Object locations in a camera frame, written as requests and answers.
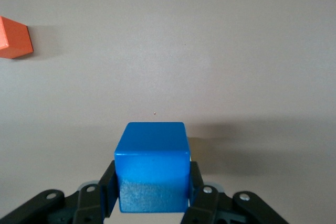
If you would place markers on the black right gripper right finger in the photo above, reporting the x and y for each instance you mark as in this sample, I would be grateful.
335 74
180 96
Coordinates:
207 205

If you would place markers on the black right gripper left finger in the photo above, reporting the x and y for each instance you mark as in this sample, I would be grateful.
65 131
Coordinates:
89 205

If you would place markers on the orange wooden block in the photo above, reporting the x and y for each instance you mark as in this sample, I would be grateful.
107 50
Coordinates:
13 37

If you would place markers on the blue wooden block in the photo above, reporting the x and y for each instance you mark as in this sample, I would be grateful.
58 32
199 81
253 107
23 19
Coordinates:
152 166

